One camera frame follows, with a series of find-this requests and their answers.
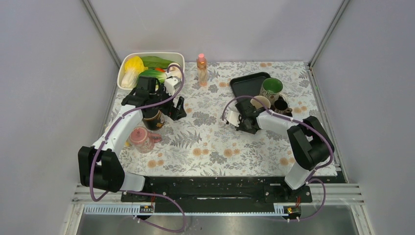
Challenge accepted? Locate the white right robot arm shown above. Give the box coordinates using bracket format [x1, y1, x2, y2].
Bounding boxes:
[222, 104, 335, 202]

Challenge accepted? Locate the pink glass mug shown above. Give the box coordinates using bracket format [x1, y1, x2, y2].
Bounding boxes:
[128, 127, 162, 154]

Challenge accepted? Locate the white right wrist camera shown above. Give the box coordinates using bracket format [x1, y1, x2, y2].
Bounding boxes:
[224, 110, 240, 127]

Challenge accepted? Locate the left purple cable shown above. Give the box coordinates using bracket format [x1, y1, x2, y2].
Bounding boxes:
[89, 64, 188, 233]

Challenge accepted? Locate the purple cable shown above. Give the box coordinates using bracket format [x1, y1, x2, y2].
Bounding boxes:
[89, 64, 188, 233]
[221, 95, 335, 222]

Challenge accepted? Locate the small control board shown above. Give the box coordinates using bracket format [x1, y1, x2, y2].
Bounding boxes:
[286, 207, 301, 214]
[139, 205, 154, 213]

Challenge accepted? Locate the white napa cabbage toy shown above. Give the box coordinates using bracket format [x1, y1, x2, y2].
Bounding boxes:
[120, 56, 148, 89]

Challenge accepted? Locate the green bok choy toy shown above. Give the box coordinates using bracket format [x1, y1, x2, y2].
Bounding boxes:
[137, 69, 167, 83]

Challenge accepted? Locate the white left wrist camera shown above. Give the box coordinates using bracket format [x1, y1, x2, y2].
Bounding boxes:
[164, 76, 182, 95]

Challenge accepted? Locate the brown striped small mug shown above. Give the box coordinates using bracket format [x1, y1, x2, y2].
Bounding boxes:
[274, 99, 293, 117]

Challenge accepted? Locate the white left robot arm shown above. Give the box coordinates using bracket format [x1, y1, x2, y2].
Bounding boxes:
[78, 76, 186, 201]

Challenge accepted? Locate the aluminium frame rail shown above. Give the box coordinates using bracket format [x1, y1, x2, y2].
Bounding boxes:
[71, 183, 125, 204]

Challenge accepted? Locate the pink drink bottle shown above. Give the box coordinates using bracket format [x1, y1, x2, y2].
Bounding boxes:
[196, 53, 208, 86]

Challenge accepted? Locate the right small control board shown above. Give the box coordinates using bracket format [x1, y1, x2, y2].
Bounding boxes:
[286, 207, 301, 214]

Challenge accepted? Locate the black serving tray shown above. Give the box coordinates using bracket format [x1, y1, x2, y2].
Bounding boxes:
[230, 72, 288, 112]

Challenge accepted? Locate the beige upside-down mug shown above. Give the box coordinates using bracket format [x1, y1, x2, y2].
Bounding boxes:
[259, 78, 283, 105]

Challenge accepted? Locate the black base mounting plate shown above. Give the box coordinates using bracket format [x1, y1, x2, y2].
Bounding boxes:
[121, 176, 313, 210]

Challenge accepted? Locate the cream floral mug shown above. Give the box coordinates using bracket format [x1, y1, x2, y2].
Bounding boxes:
[250, 95, 271, 110]

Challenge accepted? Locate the black mug with tan rim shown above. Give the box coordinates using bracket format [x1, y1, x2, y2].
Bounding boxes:
[143, 109, 164, 131]

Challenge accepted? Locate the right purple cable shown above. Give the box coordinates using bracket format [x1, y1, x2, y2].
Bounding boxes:
[221, 95, 335, 222]

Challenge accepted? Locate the white mushroom toy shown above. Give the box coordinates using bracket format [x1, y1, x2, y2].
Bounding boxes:
[166, 62, 183, 80]

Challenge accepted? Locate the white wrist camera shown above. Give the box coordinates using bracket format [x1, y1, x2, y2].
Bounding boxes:
[164, 76, 182, 95]
[224, 110, 240, 127]

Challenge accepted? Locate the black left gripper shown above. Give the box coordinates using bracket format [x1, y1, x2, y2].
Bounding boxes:
[150, 83, 186, 120]

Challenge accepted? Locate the left small control board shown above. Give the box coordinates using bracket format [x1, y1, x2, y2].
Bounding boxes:
[139, 205, 154, 213]

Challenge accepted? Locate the white slotted cable duct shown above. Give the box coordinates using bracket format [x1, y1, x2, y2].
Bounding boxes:
[84, 203, 301, 216]

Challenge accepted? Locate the white plastic vegetable tub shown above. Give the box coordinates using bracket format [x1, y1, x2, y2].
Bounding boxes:
[117, 52, 185, 91]

